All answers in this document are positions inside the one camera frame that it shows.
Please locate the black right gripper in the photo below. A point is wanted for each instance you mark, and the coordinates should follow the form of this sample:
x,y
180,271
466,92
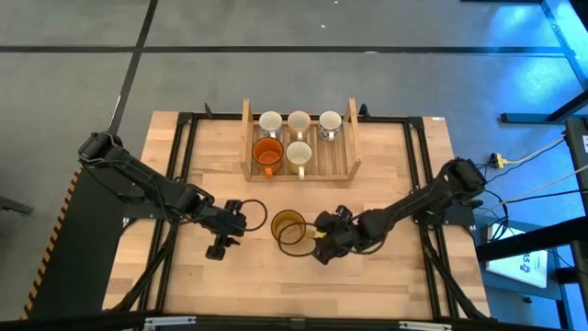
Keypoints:
x,y
344,232

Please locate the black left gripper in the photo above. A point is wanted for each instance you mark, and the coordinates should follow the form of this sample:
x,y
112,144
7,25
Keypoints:
x,y
229,218

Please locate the mustard yellow mug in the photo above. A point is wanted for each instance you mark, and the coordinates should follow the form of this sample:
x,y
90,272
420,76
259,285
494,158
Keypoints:
x,y
288,225

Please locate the white mug with olive outside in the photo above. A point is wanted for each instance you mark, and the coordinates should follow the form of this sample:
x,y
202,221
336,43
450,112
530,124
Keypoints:
x,y
299,154

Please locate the orange mug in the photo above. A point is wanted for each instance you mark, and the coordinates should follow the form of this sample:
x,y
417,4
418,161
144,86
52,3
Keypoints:
x,y
267,154

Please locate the yellow patterned mug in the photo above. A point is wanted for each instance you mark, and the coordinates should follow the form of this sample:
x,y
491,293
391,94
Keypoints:
x,y
299,122

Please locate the blue white geometric mug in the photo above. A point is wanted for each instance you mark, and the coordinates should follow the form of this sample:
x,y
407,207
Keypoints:
x,y
270,122

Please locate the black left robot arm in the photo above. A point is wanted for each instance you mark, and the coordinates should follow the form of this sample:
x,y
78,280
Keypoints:
x,y
138,179

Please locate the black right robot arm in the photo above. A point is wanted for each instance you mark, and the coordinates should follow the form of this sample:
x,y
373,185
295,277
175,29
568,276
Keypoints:
x,y
422,195

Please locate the wooden mug rack tray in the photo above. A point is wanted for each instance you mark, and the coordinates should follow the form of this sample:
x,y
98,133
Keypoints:
x,y
333,158

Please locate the navy floral mug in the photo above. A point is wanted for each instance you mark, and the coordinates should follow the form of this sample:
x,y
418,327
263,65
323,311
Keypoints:
x,y
330,122

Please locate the black platform with hazard stripes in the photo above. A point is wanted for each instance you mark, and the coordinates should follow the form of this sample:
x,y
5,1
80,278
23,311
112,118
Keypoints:
x,y
69,266

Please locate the yellow plug connector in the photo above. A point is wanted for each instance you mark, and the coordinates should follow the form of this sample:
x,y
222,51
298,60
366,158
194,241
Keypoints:
x,y
500,161

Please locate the white printed box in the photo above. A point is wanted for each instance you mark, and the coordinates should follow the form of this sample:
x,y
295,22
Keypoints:
x,y
516,264

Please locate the grey floor foot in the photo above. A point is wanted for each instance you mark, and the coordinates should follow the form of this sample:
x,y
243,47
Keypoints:
x,y
14,205

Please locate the black floor stand beam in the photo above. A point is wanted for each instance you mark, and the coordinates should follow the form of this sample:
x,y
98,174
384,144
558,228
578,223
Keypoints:
x,y
569,55

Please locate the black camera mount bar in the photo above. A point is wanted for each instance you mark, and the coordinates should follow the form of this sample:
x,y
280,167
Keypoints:
x,y
294,324

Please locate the silver metal bracket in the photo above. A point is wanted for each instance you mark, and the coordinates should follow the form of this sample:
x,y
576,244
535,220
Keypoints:
x,y
425,325
170,322

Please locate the black aluminium table frame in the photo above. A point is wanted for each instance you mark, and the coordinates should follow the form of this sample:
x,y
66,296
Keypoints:
x,y
220,116

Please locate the black neighbouring table frame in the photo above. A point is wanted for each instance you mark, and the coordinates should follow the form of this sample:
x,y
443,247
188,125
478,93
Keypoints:
x,y
528,241

